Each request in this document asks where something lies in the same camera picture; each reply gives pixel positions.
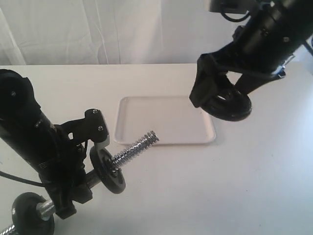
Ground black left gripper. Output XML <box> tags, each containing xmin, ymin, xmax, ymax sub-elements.
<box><xmin>36</xmin><ymin>122</ymin><xmax>92</xmax><ymax>218</ymax></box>

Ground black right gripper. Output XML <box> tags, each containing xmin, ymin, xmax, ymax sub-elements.
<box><xmin>189</xmin><ymin>36</ymin><xmax>286</xmax><ymax>108</ymax></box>

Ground chrome threaded dumbbell bar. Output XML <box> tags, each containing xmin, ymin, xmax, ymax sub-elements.
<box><xmin>0</xmin><ymin>131</ymin><xmax>159</xmax><ymax>235</ymax></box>

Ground black end weight plate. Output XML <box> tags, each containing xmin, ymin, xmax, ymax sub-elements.
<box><xmin>12</xmin><ymin>192</ymin><xmax>55</xmax><ymax>235</ymax></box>

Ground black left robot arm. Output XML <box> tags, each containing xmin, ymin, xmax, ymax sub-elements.
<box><xmin>0</xmin><ymin>69</ymin><xmax>92</xmax><ymax>219</ymax></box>

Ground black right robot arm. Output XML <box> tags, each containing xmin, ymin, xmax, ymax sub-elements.
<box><xmin>189</xmin><ymin>0</ymin><xmax>313</xmax><ymax>108</ymax></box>

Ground white plastic tray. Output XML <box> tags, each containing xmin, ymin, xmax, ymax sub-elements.
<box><xmin>114</xmin><ymin>96</ymin><xmax>216</xmax><ymax>145</ymax></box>

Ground white curtain backdrop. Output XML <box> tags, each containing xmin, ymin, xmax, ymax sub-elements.
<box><xmin>0</xmin><ymin>0</ymin><xmax>237</xmax><ymax>65</ymax></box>

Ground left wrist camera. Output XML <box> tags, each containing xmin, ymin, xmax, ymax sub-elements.
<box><xmin>61</xmin><ymin>109</ymin><xmax>110</xmax><ymax>149</ymax></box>

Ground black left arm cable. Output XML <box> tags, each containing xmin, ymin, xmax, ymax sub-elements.
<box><xmin>0</xmin><ymin>171</ymin><xmax>46</xmax><ymax>187</ymax></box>

